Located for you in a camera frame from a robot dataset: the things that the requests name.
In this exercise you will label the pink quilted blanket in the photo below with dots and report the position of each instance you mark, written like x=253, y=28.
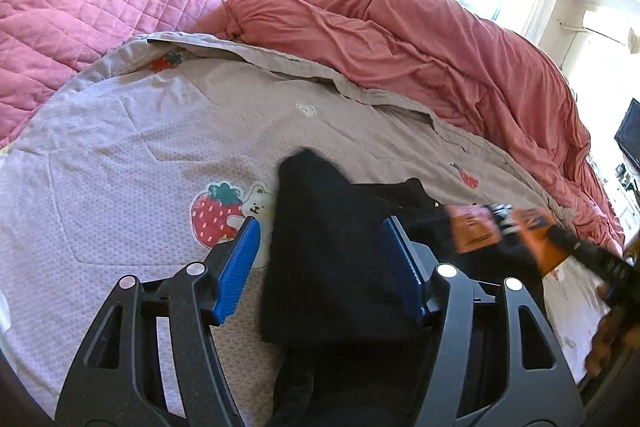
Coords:
x=75, y=7

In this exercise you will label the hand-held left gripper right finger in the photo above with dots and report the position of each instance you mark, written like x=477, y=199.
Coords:
x=406, y=267

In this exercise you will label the person's right hand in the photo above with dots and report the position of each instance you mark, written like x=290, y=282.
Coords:
x=612, y=337

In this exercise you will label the black knit garment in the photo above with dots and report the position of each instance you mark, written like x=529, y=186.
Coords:
x=340, y=257

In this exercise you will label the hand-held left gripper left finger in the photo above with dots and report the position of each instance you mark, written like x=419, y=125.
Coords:
x=239, y=267

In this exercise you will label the beige strawberry printed blanket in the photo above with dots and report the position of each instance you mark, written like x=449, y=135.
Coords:
x=125, y=157

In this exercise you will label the coral red duvet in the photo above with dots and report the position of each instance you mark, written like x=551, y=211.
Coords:
x=400, y=57

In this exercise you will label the black flat television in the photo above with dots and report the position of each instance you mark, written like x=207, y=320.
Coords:
x=629, y=132

